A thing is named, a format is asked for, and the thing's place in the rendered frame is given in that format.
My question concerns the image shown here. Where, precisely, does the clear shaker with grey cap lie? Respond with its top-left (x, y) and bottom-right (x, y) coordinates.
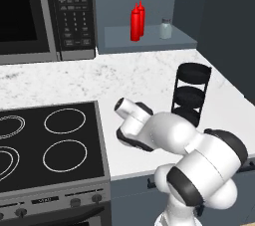
top-left (158, 18), bottom-right (173, 41)

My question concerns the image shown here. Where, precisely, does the red condiment bottle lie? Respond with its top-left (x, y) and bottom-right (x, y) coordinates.
top-left (129, 2), bottom-right (141, 43)
top-left (137, 0), bottom-right (146, 37)

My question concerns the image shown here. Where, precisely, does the black three-tier wire stand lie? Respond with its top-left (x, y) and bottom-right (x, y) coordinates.
top-left (170, 62), bottom-right (213, 129)

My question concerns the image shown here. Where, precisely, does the black hob with grey stove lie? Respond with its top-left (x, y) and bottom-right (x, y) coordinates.
top-left (0, 100), bottom-right (113, 226)

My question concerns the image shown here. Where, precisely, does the grey-blue open cabinet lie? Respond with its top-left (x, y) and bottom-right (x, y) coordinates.
top-left (92, 0), bottom-right (213, 56)

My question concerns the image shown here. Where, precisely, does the black microwave door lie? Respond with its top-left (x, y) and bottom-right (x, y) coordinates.
top-left (0, 0), bottom-right (62, 66)

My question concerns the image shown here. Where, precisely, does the dark grey-blue cabinet door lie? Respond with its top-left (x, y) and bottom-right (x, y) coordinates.
top-left (195, 0), bottom-right (255, 106)

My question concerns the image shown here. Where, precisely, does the black and grey microwave oven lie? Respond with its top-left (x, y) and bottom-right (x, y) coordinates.
top-left (0, 0), bottom-right (98, 66)

